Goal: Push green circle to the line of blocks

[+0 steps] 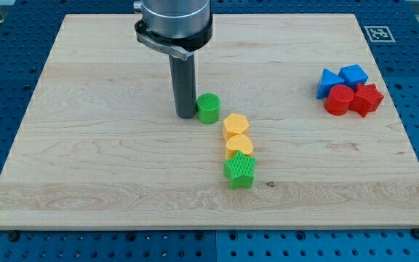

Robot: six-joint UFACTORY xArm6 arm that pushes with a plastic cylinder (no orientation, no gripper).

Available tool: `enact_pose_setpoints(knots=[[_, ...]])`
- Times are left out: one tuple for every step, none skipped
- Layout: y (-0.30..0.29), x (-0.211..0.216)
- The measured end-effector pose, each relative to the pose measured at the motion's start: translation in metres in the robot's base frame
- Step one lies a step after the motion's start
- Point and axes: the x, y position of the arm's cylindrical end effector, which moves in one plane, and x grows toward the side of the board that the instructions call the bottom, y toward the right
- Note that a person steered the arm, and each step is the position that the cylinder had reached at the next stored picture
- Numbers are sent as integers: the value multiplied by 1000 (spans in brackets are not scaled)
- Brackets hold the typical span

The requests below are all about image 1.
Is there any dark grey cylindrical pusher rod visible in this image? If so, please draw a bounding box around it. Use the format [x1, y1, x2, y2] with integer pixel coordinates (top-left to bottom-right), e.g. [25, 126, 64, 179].
[169, 55, 197, 119]

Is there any green cylinder block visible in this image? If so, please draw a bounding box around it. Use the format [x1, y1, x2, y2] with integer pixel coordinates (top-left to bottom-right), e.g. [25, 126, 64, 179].
[197, 93, 220, 124]

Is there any yellow hexagon block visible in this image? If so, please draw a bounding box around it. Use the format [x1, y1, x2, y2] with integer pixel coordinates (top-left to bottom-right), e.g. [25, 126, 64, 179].
[223, 113, 250, 140]

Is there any yellow heart block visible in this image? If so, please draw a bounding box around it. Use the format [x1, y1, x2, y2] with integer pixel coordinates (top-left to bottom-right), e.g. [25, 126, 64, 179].
[225, 134, 254, 159]

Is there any green star block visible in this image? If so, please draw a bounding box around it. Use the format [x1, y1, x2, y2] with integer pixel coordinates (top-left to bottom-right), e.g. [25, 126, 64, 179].
[223, 151, 257, 190]

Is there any light wooden board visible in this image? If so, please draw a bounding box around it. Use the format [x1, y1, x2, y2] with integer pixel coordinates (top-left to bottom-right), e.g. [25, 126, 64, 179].
[0, 14, 419, 231]

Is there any blue triangle block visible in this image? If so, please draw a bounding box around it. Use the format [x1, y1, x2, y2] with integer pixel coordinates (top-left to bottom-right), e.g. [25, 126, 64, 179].
[316, 68, 345, 99]

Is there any red cylinder block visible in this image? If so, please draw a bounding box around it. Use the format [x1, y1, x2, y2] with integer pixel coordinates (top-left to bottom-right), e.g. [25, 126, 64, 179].
[324, 84, 354, 116]

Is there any blue cube block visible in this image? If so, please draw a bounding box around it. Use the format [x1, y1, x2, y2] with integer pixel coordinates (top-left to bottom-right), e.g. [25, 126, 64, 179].
[338, 64, 368, 90]

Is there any red star block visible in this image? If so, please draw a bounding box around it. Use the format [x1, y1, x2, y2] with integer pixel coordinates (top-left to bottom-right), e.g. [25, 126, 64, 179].
[348, 83, 384, 117]

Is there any white fiducial marker tag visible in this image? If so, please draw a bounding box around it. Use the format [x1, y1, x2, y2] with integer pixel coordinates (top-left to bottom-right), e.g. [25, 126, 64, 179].
[364, 25, 395, 43]

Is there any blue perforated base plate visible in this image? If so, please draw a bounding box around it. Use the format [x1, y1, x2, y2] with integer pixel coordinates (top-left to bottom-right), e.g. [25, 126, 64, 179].
[0, 0, 419, 261]

